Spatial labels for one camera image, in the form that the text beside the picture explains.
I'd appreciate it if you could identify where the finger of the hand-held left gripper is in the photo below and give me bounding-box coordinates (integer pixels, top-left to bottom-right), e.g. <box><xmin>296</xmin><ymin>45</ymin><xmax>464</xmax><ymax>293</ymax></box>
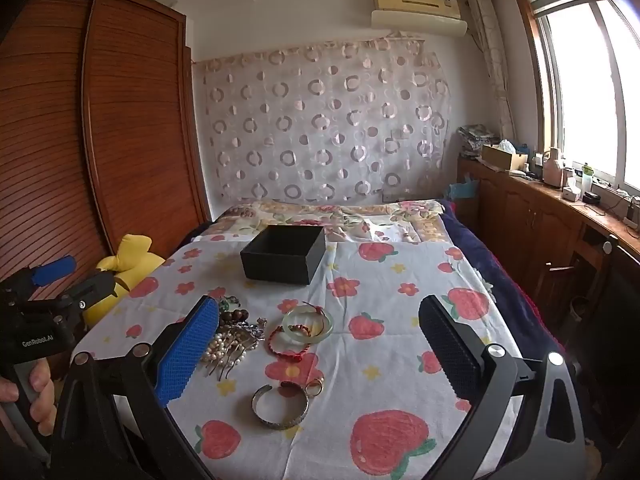
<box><xmin>20</xmin><ymin>255</ymin><xmax>78</xmax><ymax>291</ymax></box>
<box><xmin>60</xmin><ymin>269</ymin><xmax>119</xmax><ymax>312</ymax></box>

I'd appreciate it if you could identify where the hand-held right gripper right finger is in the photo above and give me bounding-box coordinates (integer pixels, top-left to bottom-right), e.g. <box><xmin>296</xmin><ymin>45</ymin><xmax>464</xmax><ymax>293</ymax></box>
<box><xmin>418</xmin><ymin>294</ymin><xmax>589</xmax><ymax>480</ymax></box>

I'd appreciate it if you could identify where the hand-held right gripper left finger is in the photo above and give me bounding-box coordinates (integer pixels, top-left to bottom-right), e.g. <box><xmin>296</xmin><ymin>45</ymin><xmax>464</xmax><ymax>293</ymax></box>
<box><xmin>48</xmin><ymin>295</ymin><xmax>221</xmax><ymax>480</ymax></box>

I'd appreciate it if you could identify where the white pearl necklace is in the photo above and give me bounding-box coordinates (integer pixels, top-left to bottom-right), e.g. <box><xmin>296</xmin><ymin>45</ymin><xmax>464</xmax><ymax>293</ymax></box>
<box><xmin>201</xmin><ymin>332</ymin><xmax>251</xmax><ymax>367</ymax></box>

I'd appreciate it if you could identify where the crystal flower hair comb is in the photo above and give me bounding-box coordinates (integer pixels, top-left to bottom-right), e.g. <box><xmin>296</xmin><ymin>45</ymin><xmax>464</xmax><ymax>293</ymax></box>
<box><xmin>205</xmin><ymin>316</ymin><xmax>268</xmax><ymax>381</ymax></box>

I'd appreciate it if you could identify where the black cardboard box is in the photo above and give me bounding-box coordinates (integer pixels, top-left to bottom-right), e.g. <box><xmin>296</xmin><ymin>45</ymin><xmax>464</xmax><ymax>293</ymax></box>
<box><xmin>240</xmin><ymin>225</ymin><xmax>327</xmax><ymax>286</ymax></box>

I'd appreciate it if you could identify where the person's left hand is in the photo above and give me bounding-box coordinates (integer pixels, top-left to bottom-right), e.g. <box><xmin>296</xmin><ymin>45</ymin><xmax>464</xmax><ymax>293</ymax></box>
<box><xmin>0</xmin><ymin>359</ymin><xmax>59</xmax><ymax>437</ymax></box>

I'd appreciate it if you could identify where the yellow plush toy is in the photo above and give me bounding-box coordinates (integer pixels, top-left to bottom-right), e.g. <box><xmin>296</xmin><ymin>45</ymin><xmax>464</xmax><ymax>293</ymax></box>
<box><xmin>82</xmin><ymin>234</ymin><xmax>166</xmax><ymax>328</ymax></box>

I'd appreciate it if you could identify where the strawberry printed blanket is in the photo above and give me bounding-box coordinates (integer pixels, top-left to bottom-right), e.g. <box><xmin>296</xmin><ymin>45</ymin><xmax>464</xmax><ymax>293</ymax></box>
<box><xmin>70</xmin><ymin>240</ymin><xmax>526</xmax><ymax>480</ymax></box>

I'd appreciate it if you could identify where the dark blue blanket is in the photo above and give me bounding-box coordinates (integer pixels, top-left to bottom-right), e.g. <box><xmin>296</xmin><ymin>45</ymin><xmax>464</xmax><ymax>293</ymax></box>
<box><xmin>440</xmin><ymin>199</ymin><xmax>568</xmax><ymax>361</ymax></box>

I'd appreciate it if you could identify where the pale green jade bangle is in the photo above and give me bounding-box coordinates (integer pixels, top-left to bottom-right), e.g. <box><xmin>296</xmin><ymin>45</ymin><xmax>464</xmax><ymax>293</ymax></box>
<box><xmin>282</xmin><ymin>306</ymin><xmax>334</xmax><ymax>345</ymax></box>

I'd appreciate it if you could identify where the wooden sideboard cabinet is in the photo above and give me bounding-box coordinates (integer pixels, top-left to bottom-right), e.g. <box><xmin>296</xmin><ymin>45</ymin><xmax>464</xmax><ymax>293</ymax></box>
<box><xmin>457</xmin><ymin>155</ymin><xmax>640</xmax><ymax>376</ymax></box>

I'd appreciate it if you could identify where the blue paper bag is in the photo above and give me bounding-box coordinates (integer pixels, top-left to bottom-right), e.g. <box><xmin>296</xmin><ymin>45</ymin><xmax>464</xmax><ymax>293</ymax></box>
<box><xmin>446</xmin><ymin>175</ymin><xmax>481</xmax><ymax>202</ymax></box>

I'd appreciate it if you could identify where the wooden slatted wardrobe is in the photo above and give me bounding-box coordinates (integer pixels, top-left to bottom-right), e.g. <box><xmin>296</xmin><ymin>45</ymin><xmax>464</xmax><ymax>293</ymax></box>
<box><xmin>0</xmin><ymin>0</ymin><xmax>211</xmax><ymax>303</ymax></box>

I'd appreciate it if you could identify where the floral quilt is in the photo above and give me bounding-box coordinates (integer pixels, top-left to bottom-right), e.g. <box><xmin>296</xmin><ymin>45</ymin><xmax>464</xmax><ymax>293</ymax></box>
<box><xmin>205</xmin><ymin>200</ymin><xmax>451</xmax><ymax>247</ymax></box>

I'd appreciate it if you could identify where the cardboard tissue box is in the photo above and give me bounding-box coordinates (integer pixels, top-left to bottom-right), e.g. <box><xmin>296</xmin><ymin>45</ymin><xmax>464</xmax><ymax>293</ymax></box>
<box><xmin>481</xmin><ymin>140</ymin><xmax>529</xmax><ymax>172</ymax></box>

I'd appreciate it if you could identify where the pile of patterned cloth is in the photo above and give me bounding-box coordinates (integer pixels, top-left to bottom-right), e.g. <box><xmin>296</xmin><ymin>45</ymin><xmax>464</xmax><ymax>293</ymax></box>
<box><xmin>457</xmin><ymin>125</ymin><xmax>499</xmax><ymax>157</ymax></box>

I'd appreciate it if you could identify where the circle patterned sheer curtain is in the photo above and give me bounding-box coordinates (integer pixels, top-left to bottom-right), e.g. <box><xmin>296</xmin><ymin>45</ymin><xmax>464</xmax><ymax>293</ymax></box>
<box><xmin>195</xmin><ymin>35</ymin><xmax>455</xmax><ymax>207</ymax></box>

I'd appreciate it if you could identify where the white window curtain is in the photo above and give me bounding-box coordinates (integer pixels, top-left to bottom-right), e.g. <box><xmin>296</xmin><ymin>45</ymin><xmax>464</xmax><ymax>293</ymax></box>
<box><xmin>467</xmin><ymin>0</ymin><xmax>516</xmax><ymax>143</ymax></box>

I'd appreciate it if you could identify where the window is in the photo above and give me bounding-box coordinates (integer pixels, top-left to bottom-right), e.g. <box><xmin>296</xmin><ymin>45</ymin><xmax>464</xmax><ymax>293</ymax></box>
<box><xmin>515</xmin><ymin>0</ymin><xmax>640</xmax><ymax>197</ymax></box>

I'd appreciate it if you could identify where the red braided bracelet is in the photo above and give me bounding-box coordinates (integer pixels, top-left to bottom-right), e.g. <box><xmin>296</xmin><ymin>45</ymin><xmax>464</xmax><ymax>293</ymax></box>
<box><xmin>267</xmin><ymin>324</ymin><xmax>314</xmax><ymax>359</ymax></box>

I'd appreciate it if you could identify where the silver cuff bracelet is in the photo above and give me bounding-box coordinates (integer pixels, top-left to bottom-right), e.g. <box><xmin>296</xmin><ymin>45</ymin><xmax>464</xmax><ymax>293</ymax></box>
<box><xmin>251</xmin><ymin>384</ymin><xmax>310</xmax><ymax>431</ymax></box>

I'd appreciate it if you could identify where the wall air conditioner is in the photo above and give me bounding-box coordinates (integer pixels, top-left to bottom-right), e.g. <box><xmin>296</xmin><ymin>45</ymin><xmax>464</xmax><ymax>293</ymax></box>
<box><xmin>371</xmin><ymin>0</ymin><xmax>468</xmax><ymax>37</ymax></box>

